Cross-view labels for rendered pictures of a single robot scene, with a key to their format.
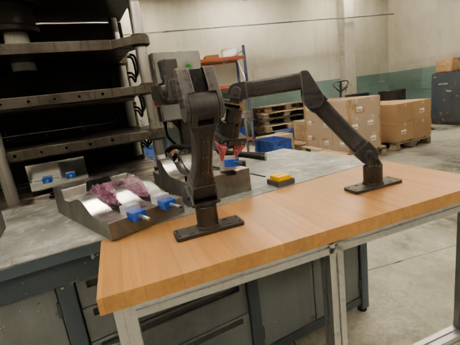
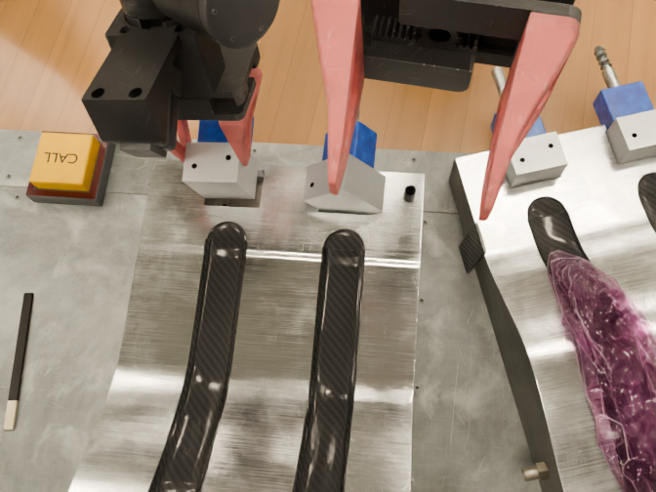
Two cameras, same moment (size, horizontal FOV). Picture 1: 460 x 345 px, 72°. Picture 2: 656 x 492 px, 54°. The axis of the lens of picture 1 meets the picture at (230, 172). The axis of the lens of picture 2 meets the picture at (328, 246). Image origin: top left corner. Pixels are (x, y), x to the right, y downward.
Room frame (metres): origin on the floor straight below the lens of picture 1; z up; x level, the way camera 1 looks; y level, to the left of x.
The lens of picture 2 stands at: (1.33, 0.25, 1.44)
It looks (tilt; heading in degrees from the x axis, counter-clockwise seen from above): 71 degrees down; 222
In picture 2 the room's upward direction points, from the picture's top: 12 degrees counter-clockwise
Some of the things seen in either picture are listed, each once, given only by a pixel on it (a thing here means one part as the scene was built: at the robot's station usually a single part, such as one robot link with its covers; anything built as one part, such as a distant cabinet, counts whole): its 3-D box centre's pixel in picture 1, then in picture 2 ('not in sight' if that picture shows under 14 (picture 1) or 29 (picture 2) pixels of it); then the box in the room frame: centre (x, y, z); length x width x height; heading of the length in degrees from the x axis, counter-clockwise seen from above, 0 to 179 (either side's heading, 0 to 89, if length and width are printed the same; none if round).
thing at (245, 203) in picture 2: (228, 176); (238, 192); (1.18, 0.01, 0.87); 0.05 x 0.05 x 0.04; 26
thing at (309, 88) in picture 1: (274, 94); not in sight; (1.10, -0.18, 1.15); 0.30 x 0.09 x 0.12; 80
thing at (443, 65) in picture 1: (448, 64); not in sight; (7.00, -4.95, 1.26); 0.42 x 0.33 x 0.29; 13
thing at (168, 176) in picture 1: (195, 171); (257, 439); (1.36, 0.15, 0.87); 0.50 x 0.26 x 0.14; 26
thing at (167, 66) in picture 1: (170, 77); not in sight; (1.03, 0.14, 1.24); 0.12 x 0.09 x 0.12; 19
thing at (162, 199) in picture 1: (168, 204); (515, 124); (0.97, 0.21, 0.86); 0.13 x 0.05 x 0.05; 43
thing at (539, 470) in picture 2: not in sight; (534, 472); (1.26, 0.37, 0.84); 0.02 x 0.01 x 0.02; 133
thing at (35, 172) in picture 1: (59, 170); not in sight; (1.85, 0.99, 0.87); 0.50 x 0.27 x 0.17; 26
